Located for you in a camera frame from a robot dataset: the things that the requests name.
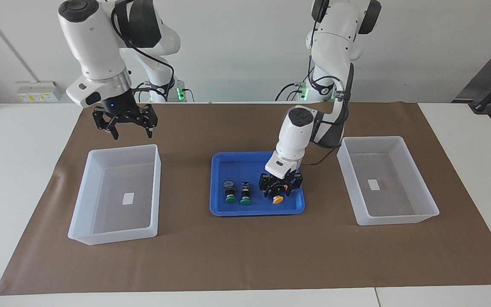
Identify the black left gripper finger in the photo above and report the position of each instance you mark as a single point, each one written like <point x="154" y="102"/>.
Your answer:
<point x="296" y="184"/>
<point x="266" y="185"/>

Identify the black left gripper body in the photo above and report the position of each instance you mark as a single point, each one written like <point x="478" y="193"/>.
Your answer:
<point x="282" y="177"/>

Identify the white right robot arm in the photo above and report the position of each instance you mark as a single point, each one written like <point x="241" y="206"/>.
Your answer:
<point x="92" y="38"/>

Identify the green push button switch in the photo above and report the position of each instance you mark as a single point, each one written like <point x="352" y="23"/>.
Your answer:
<point x="229" y="189"/>
<point x="246" y="194"/>

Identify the brown paper table mat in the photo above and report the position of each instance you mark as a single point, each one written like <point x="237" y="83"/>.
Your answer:
<point x="245" y="256"/>

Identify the white paper sticker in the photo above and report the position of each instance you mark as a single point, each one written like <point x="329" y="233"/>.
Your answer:
<point x="128" y="198"/>
<point x="373" y="184"/>

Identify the blue plastic tray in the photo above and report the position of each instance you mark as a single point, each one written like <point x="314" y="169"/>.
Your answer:
<point x="249" y="170"/>

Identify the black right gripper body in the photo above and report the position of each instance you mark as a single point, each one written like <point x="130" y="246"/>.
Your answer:
<point x="119" y="106"/>

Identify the translucent white plastic box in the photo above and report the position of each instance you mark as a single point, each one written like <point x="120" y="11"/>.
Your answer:
<point x="83" y="200"/>
<point x="420" y="187"/>

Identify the white wall socket box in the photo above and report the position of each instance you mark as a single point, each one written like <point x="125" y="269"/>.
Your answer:
<point x="36" y="91"/>

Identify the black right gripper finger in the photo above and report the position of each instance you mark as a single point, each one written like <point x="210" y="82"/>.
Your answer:
<point x="102" y="121"/>
<point x="151" y="119"/>

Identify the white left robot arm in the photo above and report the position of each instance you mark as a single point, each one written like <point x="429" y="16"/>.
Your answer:
<point x="335" y="38"/>

